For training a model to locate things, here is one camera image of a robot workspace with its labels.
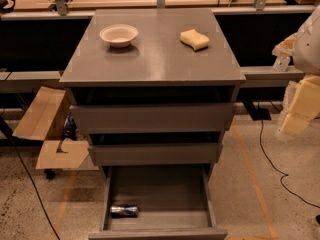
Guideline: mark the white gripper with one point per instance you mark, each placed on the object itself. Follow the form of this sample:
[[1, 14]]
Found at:
[[309, 47]]

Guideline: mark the silver blue redbull can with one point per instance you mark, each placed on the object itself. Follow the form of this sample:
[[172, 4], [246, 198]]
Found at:
[[119, 211]]

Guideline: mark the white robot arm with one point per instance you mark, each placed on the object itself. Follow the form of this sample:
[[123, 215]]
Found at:
[[306, 55]]

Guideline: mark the grey top drawer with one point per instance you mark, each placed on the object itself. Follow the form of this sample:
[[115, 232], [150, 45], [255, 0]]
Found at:
[[152, 118]]

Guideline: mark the grey middle drawer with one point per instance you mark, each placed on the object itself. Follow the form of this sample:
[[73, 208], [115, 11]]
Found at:
[[155, 154]]

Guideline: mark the grey drawer cabinet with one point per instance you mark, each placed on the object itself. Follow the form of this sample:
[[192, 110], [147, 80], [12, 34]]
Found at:
[[156, 68]]

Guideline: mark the grey open bottom drawer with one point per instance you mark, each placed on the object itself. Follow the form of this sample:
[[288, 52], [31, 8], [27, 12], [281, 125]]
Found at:
[[174, 203]]

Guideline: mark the clear sanitizer pump bottle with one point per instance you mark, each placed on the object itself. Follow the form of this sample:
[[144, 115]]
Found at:
[[281, 63]]

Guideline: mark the yellow sponge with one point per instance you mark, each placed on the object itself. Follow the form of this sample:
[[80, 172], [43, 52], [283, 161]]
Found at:
[[194, 39]]

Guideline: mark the white paper bowl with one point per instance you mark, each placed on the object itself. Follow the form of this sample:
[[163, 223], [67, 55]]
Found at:
[[118, 35]]

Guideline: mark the open cardboard box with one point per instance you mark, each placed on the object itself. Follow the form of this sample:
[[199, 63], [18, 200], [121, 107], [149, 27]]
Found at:
[[44, 121]]

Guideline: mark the black headphones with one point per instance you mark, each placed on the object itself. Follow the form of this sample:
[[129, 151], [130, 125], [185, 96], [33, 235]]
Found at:
[[7, 6]]

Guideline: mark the grey metal rail shelf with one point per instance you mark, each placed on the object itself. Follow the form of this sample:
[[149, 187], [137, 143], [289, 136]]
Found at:
[[31, 81]]

